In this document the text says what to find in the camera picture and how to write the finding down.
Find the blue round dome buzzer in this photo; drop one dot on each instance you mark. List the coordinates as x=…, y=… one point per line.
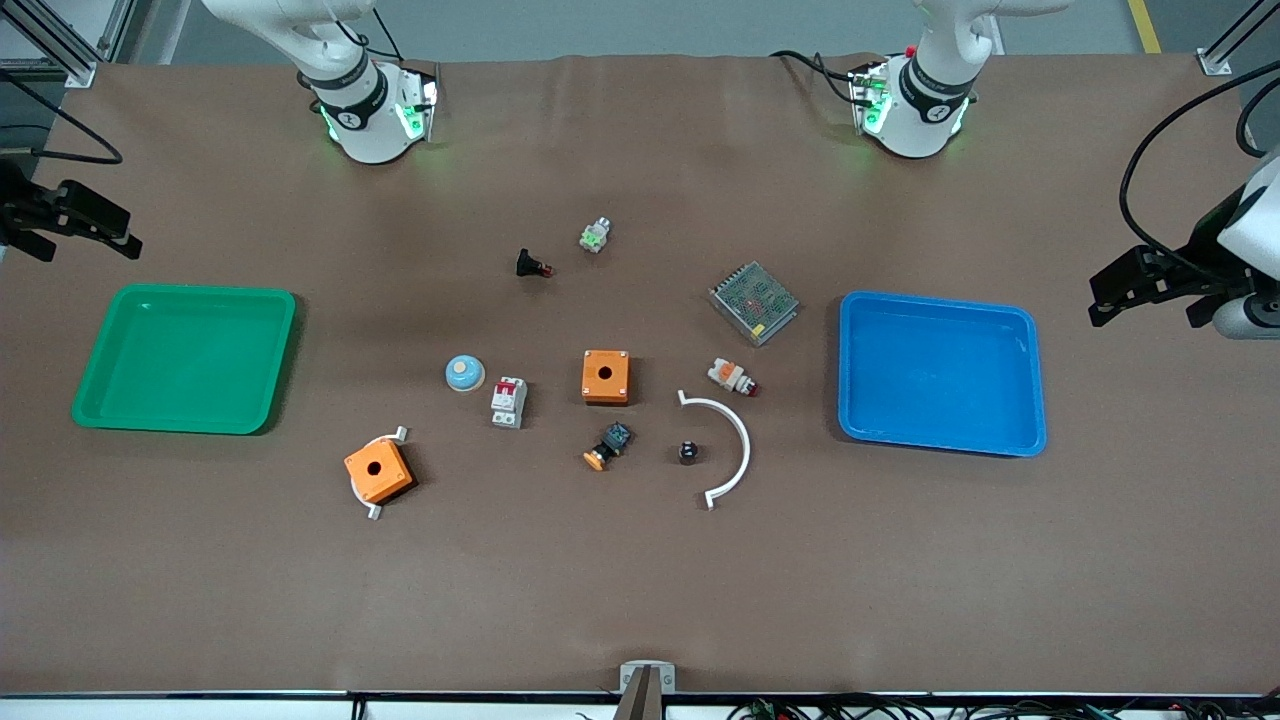
x=465, y=374

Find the orange button box with hole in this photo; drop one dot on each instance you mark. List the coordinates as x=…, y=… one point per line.
x=606, y=385
x=385, y=480

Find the blue plastic tray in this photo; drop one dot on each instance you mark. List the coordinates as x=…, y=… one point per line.
x=940, y=375

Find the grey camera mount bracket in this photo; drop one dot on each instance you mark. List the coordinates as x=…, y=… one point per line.
x=646, y=690

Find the black push button red tip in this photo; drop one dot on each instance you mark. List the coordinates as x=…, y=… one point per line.
x=527, y=264

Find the brown table mat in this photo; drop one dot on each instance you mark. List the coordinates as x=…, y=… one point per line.
x=640, y=580

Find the orange box with bracket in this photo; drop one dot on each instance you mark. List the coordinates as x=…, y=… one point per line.
x=374, y=513

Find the white green switch module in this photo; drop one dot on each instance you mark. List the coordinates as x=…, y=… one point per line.
x=595, y=236

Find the green plastic tray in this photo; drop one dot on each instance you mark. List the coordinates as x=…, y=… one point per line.
x=185, y=360

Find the small black capacitor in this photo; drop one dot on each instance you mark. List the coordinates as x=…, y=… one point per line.
x=688, y=452

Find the orange white red indicator lamp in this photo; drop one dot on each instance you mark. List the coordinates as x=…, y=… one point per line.
x=730, y=375

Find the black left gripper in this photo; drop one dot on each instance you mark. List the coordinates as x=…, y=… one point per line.
x=1196, y=254

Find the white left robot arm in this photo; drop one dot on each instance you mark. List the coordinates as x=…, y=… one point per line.
x=920, y=115

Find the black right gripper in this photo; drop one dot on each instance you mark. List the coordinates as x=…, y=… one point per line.
x=22, y=212

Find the large white semicircular clamp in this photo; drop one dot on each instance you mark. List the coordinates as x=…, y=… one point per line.
x=742, y=440

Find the metal mesh power supply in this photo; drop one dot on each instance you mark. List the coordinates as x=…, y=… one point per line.
x=755, y=303

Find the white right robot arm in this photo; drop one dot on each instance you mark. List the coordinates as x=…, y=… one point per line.
x=365, y=125

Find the aluminium frame profile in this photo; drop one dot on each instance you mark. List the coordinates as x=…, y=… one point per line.
x=60, y=45
x=1225, y=45

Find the white red circuit breaker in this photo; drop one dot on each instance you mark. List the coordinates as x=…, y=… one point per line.
x=508, y=402

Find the orange emergency button black body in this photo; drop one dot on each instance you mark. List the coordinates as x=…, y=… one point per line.
x=612, y=441

